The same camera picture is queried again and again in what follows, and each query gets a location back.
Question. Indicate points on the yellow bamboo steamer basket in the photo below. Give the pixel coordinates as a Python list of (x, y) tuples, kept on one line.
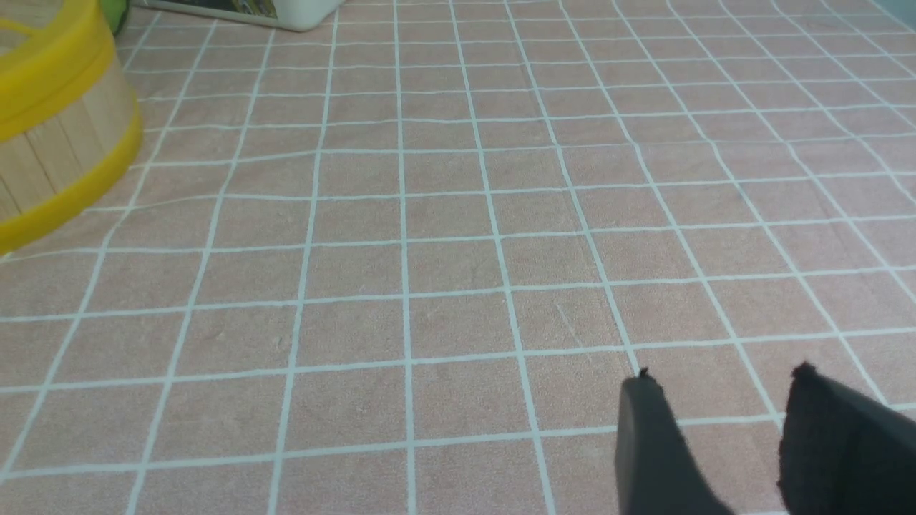
[(70, 123)]

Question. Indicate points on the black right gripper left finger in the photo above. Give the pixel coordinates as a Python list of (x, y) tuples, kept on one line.
[(655, 470)]

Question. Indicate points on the green toy watermelon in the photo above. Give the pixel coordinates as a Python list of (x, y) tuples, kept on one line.
[(116, 13)]

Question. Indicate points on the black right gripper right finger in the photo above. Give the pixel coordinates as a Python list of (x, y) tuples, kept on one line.
[(842, 452)]

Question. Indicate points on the pink grid tablecloth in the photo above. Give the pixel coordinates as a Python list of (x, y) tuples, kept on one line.
[(400, 263)]

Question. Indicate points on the green lidded white toolbox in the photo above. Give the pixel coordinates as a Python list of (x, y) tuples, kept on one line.
[(296, 16)]

